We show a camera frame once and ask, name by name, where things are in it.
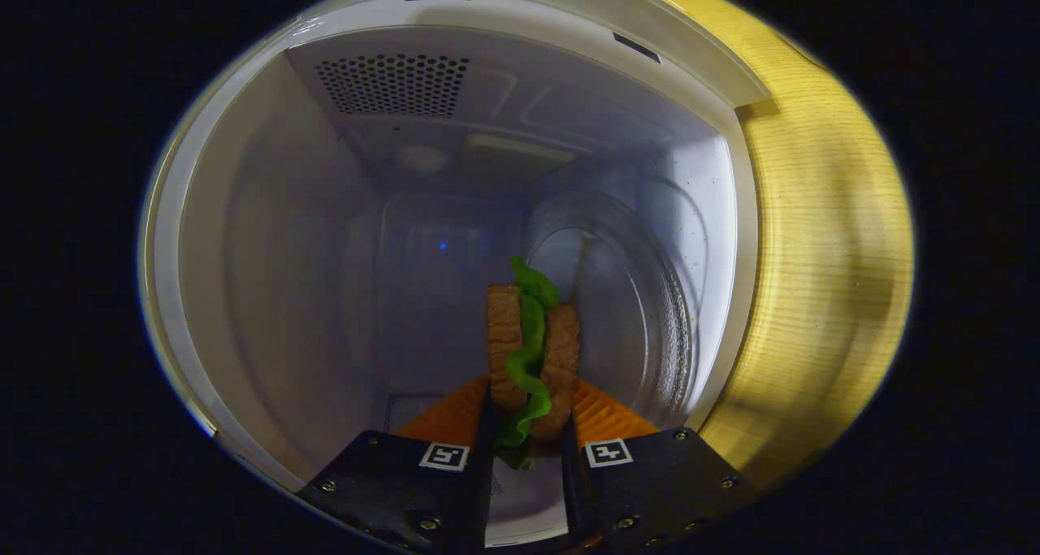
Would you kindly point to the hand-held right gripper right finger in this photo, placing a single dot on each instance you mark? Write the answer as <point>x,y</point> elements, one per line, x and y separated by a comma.
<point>578,498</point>

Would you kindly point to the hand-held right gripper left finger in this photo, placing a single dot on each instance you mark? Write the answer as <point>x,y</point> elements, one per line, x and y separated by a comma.
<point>473,506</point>

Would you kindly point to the toast sandwich with lettuce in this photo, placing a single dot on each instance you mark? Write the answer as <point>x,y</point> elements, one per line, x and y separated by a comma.
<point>561,360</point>

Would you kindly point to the white microwave oven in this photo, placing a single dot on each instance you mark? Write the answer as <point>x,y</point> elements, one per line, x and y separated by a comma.
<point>284,254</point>

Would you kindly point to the glass turntable plate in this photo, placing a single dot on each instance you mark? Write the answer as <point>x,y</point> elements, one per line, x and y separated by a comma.
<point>626,311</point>

